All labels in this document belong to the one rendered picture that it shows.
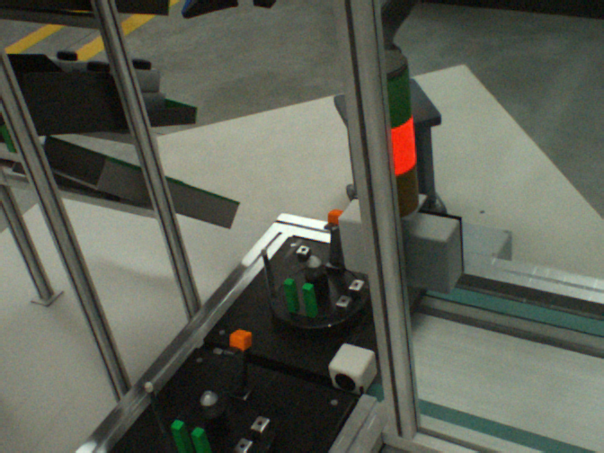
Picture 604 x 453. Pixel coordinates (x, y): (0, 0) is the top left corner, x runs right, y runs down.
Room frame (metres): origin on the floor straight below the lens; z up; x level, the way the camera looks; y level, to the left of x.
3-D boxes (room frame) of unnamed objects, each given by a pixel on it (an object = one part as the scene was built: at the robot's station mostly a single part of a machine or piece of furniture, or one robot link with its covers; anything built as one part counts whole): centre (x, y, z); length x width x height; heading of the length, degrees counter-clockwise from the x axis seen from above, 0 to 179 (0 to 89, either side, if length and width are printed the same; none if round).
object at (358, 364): (0.77, -0.03, 0.97); 0.05 x 0.05 x 0.04; 55
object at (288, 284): (0.88, 0.03, 1.01); 0.01 x 0.01 x 0.05; 55
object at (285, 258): (0.91, -0.01, 0.96); 0.24 x 0.24 x 0.02; 55
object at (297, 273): (0.91, -0.01, 0.98); 0.14 x 0.14 x 0.02
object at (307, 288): (0.87, 0.01, 1.01); 0.01 x 0.01 x 0.05; 55
